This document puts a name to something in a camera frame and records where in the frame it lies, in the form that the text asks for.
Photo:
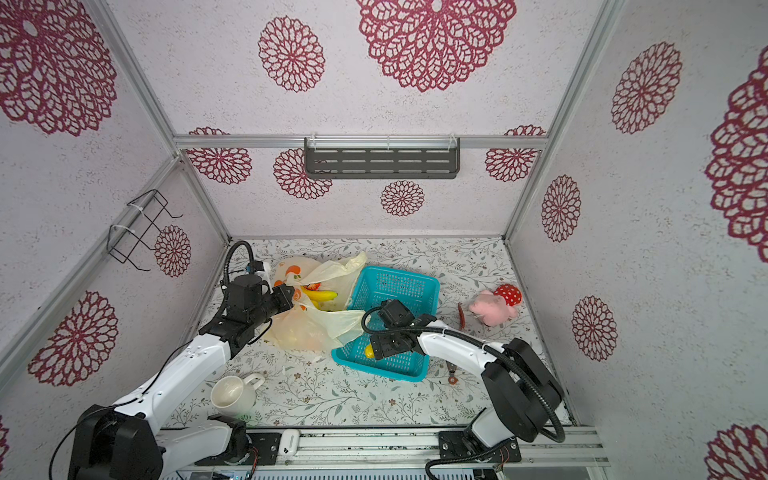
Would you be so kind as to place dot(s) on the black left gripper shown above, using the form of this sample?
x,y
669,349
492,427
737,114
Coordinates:
x,y
286,299

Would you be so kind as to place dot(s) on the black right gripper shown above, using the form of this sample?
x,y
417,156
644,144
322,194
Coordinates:
x,y
383,341

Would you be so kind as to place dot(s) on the yellow orange-print plastic bag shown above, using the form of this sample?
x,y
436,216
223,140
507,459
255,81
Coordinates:
x,y
322,317

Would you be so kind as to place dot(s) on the yellow banana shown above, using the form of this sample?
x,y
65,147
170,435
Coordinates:
x,y
319,296

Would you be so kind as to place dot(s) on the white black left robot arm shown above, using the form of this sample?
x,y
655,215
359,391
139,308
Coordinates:
x,y
125,440

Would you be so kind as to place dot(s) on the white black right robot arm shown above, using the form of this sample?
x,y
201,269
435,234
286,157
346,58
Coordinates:
x,y
524,393

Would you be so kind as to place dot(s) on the teal plastic basket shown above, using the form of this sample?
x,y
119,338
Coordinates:
x,y
395,299

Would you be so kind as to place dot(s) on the metal tongs red tip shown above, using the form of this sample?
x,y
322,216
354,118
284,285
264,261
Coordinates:
x,y
452,373

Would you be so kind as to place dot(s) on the white ceramic mug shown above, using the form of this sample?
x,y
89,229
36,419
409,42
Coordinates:
x,y
234,396

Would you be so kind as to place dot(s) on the pink plush mushroom toy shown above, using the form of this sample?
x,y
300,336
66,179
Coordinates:
x,y
494,308

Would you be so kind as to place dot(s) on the black wire wall rack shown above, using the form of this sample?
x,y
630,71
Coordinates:
x,y
123,239

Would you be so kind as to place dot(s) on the grey wall shelf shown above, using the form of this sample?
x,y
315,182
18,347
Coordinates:
x,y
382,160

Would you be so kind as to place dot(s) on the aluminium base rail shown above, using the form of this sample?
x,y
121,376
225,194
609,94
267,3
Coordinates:
x,y
412,447

